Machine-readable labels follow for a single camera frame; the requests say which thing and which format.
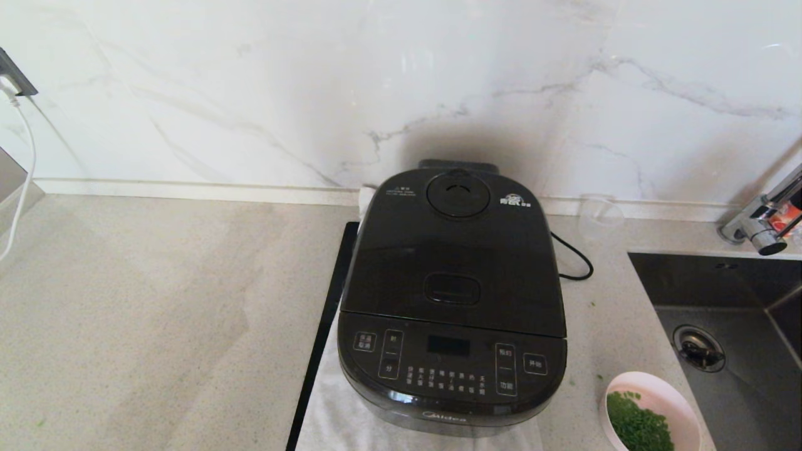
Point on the black rice cooker lid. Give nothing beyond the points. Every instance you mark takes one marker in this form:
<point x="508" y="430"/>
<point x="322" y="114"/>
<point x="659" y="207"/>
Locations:
<point x="451" y="250"/>

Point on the pink bowl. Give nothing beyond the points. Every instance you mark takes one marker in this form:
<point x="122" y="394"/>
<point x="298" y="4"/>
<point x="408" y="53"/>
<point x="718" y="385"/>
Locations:
<point x="673" y="401"/>

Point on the black rice cooker body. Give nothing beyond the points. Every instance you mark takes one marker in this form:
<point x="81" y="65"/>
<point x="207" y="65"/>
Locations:
<point x="451" y="376"/>

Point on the white towel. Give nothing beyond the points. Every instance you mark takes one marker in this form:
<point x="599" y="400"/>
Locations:
<point x="332" y="413"/>

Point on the clear measuring cup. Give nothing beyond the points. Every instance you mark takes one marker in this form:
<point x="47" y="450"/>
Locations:
<point x="601" y="216"/>

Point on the chopped green vegetables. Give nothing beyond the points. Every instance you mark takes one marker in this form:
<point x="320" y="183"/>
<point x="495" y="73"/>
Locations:
<point x="636" y="426"/>

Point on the metal sink drain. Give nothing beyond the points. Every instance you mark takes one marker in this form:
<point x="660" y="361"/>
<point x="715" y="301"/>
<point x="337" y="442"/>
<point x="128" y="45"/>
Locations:
<point x="698" y="351"/>

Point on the steel sink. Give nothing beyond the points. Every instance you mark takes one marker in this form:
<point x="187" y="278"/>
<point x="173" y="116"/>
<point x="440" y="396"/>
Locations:
<point x="720" y="282"/>

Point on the chrome faucet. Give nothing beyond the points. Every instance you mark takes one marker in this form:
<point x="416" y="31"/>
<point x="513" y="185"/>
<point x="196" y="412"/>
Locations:
<point x="749" y="222"/>

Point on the grey metal panel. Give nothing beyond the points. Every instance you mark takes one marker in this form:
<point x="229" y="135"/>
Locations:
<point x="9" y="181"/>

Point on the dark wall socket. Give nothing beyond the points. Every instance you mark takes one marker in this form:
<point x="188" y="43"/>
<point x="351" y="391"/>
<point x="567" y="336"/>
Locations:
<point x="14" y="74"/>

